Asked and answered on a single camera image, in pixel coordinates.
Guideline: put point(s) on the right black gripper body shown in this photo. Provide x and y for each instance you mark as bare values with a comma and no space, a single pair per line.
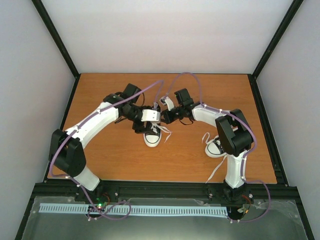
171,118

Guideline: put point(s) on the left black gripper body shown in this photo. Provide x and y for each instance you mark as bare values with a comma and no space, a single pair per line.
138,127

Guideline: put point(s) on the black sneaker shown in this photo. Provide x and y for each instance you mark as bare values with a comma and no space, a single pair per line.
147,142
214,148

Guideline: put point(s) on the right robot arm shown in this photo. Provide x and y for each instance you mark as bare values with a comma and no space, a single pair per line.
233,141

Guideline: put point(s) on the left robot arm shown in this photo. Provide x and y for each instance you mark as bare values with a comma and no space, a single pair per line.
67,146

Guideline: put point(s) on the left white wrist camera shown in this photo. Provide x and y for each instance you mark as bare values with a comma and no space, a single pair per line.
150,115

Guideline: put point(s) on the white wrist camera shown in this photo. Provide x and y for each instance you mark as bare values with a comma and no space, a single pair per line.
150,115
166,101

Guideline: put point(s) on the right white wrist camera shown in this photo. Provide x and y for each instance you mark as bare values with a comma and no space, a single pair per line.
166,101

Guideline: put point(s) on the white slotted cable duct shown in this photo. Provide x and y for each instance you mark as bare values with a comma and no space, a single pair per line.
136,210

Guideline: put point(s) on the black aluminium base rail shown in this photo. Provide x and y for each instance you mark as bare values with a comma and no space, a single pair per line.
213,193

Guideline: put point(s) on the left black frame post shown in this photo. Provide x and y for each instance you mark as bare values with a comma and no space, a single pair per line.
46,19

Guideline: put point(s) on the black frame post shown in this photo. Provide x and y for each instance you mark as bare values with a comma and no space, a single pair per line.
284,24
46,19

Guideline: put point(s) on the right black frame post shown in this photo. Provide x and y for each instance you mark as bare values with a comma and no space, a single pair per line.
284,24

